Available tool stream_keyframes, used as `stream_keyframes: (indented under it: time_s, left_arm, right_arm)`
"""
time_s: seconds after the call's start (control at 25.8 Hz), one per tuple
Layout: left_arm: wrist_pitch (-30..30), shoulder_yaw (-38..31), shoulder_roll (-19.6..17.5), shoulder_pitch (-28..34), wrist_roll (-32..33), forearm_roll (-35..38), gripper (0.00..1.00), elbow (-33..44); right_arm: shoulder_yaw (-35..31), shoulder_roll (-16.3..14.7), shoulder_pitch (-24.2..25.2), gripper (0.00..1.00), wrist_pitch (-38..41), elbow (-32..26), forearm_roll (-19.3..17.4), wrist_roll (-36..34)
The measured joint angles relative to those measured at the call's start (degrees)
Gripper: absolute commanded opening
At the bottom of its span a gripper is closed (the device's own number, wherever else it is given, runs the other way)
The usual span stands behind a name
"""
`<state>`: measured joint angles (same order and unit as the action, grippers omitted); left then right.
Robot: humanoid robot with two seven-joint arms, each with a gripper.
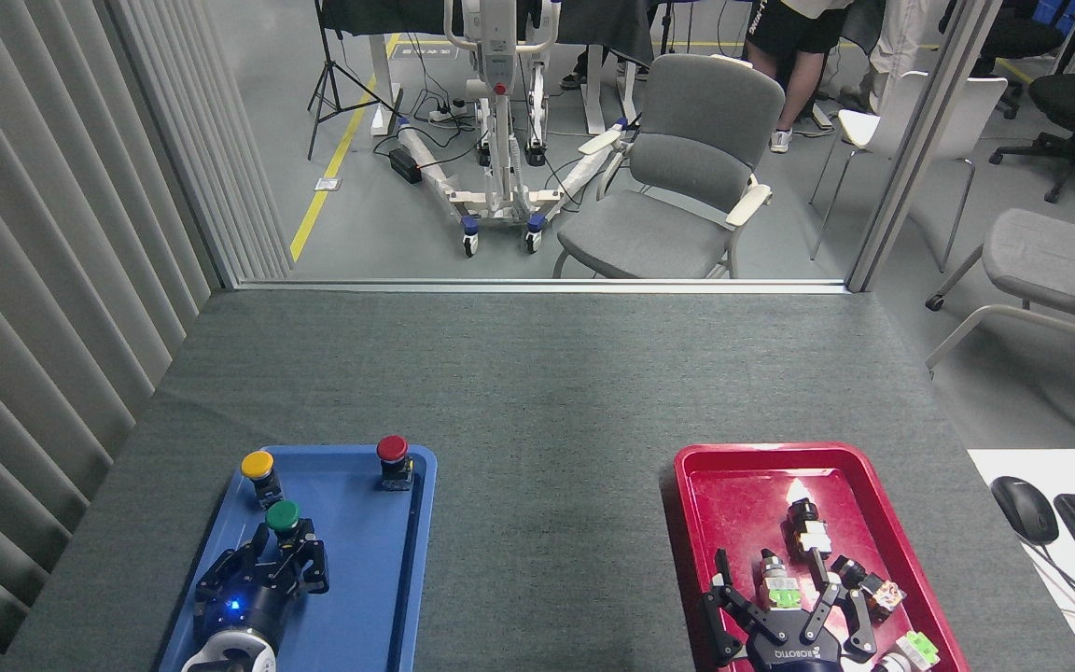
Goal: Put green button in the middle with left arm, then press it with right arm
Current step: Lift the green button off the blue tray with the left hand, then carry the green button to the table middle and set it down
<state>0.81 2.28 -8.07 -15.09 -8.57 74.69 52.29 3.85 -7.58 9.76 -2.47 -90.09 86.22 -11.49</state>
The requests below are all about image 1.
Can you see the person in dark shorts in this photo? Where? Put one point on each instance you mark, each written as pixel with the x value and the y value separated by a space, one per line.
pixel 794 37

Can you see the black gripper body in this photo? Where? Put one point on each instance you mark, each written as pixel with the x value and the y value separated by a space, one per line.
pixel 244 607
pixel 794 655

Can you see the red plastic tray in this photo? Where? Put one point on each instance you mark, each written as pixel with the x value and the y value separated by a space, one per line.
pixel 733 504

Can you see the white power strip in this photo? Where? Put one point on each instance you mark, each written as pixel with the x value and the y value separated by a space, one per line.
pixel 446 113

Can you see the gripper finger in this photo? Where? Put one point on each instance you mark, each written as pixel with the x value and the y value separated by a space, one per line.
pixel 855 621
pixel 311 569
pixel 719 625
pixel 234 567

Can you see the white and green switch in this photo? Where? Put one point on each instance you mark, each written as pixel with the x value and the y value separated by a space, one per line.
pixel 913 649

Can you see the person in pale trousers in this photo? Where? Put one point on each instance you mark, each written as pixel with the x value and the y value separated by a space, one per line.
pixel 901 37

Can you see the black knob white block switch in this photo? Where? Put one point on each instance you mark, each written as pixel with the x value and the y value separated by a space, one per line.
pixel 813 532

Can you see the red push button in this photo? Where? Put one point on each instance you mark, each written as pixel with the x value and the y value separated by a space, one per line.
pixel 393 450

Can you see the blue plastic tray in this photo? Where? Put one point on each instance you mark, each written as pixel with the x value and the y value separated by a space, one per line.
pixel 379 569

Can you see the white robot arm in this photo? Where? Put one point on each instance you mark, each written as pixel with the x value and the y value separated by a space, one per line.
pixel 225 653

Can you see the black computer mouse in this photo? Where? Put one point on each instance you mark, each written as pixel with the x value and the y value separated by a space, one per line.
pixel 1025 509

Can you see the grey armchair on castors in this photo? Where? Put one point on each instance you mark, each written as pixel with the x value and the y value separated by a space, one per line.
pixel 1055 257

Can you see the black knob brown block switch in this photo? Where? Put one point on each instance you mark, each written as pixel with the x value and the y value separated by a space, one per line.
pixel 873 590

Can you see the grey armchair with cream armrests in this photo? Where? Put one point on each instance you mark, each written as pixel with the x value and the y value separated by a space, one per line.
pixel 701 131

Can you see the white plastic chair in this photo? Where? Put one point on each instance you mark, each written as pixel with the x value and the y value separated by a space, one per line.
pixel 887 117

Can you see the green push button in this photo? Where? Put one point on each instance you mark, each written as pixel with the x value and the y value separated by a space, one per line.
pixel 283 515

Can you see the black tripod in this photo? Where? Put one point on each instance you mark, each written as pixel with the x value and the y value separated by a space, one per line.
pixel 332 84

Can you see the yellow push button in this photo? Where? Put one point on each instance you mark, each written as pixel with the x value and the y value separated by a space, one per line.
pixel 258 466

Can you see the black power adapter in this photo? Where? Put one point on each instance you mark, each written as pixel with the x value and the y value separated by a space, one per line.
pixel 404 165

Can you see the silver frame post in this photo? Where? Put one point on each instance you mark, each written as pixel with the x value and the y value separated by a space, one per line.
pixel 920 140

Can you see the silver switch with green block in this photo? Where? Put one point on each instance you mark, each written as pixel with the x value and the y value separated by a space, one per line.
pixel 782 588

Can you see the white stand on wheels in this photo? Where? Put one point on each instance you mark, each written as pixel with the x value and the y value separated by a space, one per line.
pixel 498 112

